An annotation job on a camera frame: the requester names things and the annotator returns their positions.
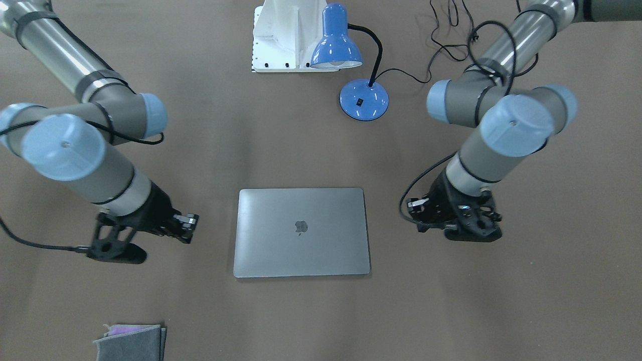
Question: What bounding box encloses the blue desk lamp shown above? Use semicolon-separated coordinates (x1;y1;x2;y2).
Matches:
309;3;389;121

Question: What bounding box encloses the grey laptop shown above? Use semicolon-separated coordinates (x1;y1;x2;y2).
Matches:
232;188;371;279

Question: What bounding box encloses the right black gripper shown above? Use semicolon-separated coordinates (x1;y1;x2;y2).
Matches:
108;183;199;244

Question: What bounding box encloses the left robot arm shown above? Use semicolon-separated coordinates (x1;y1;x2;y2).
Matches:
399;1;640;242

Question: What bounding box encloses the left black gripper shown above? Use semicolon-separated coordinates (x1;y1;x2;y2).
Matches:
407;171;491;232

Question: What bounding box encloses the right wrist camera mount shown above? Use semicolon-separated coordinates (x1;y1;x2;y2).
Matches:
86;213;147;265

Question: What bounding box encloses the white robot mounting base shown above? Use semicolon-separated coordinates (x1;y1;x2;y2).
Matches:
251;1;328;73

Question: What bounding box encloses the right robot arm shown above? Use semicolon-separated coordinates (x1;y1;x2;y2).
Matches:
2;1;199;244

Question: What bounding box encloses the black lamp power cable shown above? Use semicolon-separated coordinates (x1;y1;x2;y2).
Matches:
374;0;540;85

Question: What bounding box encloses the folded grey cloth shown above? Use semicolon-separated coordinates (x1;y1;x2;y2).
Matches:
93;324;167;360

